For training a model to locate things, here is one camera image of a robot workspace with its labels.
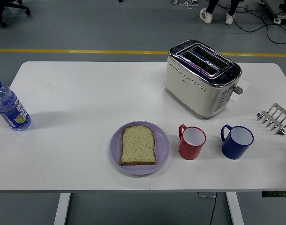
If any blue cup white inside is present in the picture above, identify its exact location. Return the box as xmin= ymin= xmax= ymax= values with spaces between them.
xmin=220 ymin=124 xmax=255 ymax=160

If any slice of bread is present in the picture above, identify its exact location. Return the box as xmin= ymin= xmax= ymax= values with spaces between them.
xmin=120 ymin=125 xmax=158 ymax=166

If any red cup white inside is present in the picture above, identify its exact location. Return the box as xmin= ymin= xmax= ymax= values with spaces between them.
xmin=178 ymin=124 xmax=207 ymax=161

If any purple plate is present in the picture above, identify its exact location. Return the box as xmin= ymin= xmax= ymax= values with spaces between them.
xmin=110 ymin=120 xmax=171 ymax=176

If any cream and chrome toaster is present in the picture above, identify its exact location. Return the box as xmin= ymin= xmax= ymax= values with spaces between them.
xmin=163 ymin=39 xmax=244 ymax=120

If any grey table control box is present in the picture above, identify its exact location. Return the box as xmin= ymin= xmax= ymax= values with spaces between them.
xmin=198 ymin=192 xmax=218 ymax=199

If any white table leg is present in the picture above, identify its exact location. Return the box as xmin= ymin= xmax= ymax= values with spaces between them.
xmin=226 ymin=192 xmax=244 ymax=225
xmin=53 ymin=193 xmax=71 ymax=225

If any person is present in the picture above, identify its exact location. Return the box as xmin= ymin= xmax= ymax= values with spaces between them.
xmin=199 ymin=0 xmax=241 ymax=25

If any metal toast rack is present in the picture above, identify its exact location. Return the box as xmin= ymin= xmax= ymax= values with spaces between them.
xmin=256 ymin=102 xmax=286 ymax=136

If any water bottle blue cap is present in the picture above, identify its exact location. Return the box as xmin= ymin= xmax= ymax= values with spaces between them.
xmin=0 ymin=77 xmax=32 ymax=132

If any black office chair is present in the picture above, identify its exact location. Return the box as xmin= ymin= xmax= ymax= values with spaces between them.
xmin=0 ymin=0 xmax=31 ymax=28

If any white cable on floor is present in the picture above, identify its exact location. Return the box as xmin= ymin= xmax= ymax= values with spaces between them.
xmin=170 ymin=0 xmax=200 ymax=10

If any black cable under table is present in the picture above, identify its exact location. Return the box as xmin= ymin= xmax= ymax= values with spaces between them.
xmin=208 ymin=192 xmax=218 ymax=225

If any black cable on floor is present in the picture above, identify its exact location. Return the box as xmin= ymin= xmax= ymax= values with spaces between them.
xmin=234 ymin=6 xmax=286 ymax=45

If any metal frame equipment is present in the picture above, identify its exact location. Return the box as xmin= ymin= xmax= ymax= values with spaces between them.
xmin=259 ymin=0 xmax=286 ymax=24

